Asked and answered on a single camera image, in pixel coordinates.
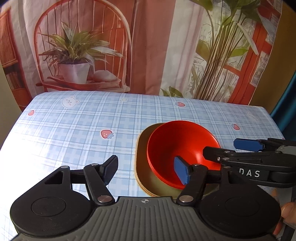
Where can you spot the green square plate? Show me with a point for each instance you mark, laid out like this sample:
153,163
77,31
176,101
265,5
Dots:
157,147

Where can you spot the person's right hand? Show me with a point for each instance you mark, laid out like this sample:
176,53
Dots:
288,217

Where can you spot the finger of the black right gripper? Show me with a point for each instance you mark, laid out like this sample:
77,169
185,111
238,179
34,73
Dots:
215,158
269,145

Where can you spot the printed chair and plant backdrop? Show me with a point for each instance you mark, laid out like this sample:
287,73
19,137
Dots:
206,50

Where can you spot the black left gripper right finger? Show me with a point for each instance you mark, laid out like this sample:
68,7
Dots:
195,178

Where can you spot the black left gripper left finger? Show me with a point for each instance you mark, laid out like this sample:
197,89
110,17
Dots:
58,186

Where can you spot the red plastic bowl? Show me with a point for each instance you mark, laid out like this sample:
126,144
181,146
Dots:
178,138

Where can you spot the blue plaid tablecloth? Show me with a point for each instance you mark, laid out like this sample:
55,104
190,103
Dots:
77,128

